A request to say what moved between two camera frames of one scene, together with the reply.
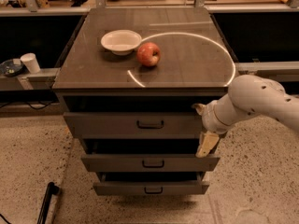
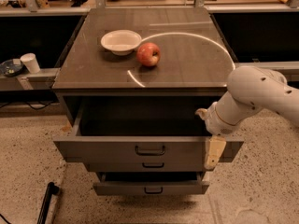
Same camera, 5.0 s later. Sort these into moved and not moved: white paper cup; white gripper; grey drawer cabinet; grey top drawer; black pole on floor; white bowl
Moved: white gripper; grey top drawer
Not moved: white paper cup; grey drawer cabinet; white bowl; black pole on floor
